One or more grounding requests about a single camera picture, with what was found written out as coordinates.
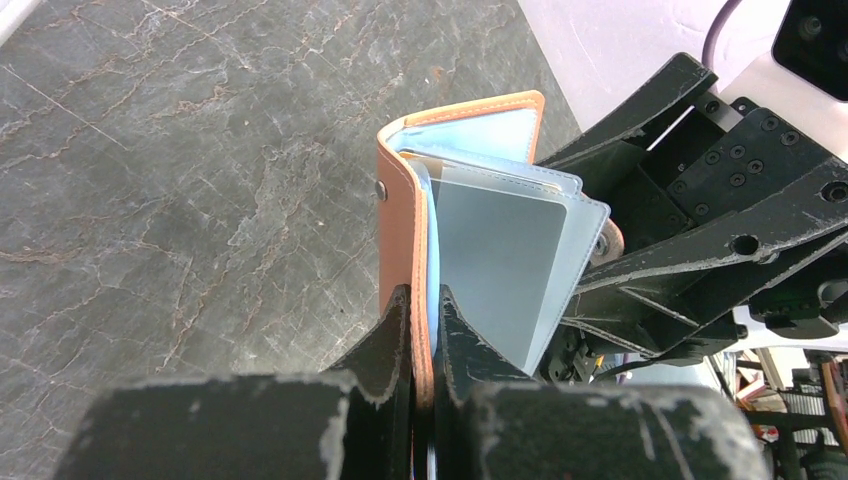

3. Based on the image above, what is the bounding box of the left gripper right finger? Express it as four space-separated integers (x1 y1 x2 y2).
434 286 769 479

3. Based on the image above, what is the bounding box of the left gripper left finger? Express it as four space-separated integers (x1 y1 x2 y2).
55 285 413 479

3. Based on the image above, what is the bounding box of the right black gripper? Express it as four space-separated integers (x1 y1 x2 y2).
540 52 847 382

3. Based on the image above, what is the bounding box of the tan leather card holder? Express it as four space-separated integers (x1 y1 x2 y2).
376 90 625 408

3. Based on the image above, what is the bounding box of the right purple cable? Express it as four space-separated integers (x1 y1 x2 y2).
700 0 747 71

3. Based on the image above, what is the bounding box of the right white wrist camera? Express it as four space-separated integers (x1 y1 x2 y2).
719 1 847 161

